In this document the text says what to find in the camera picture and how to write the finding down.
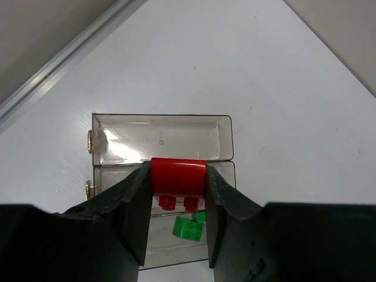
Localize green curved lego brick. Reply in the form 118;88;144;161
172;211;206;242

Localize aluminium rail frame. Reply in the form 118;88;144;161
1;1;146;133

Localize red curved lego brick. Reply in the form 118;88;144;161
150;157;207;213

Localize clear bin near compartment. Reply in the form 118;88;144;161
140;214;208;270

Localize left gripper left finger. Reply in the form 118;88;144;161
1;162;153;281

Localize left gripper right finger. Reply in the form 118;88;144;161
205;166;375;281

